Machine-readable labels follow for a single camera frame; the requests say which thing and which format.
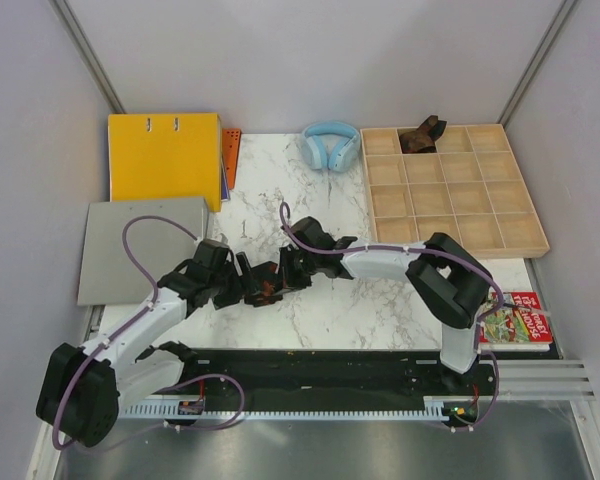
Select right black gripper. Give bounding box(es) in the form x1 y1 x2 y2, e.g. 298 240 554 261
272 245 319 295

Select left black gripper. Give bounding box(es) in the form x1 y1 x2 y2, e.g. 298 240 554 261
208 252 263 310

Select light blue headphones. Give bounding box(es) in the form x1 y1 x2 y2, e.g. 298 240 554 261
300 121 361 173

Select black orange floral tie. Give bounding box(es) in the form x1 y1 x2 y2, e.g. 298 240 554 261
243 261 287 307

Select yellow ring binder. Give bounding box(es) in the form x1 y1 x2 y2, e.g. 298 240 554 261
108 113 222 213

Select red treehouse book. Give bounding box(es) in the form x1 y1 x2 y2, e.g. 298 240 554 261
480 291 554 352

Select wooden compartment tray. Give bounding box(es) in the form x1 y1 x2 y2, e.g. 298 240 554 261
361 124 550 259

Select white cable duct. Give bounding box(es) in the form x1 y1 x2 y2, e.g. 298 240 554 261
119 395 469 421

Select orange perforated board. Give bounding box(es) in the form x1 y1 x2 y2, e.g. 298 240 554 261
222 128 242 190

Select purple notebook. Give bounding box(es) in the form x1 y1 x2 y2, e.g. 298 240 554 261
220 155 230 202

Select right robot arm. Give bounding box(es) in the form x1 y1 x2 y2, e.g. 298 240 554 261
280 211 501 394

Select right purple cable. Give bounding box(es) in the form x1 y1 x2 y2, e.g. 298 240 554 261
278 202 506 434

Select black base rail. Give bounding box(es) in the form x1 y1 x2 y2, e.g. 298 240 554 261
180 349 495 413

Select brown rolled tie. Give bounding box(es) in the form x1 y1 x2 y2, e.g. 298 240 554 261
398 115 447 154

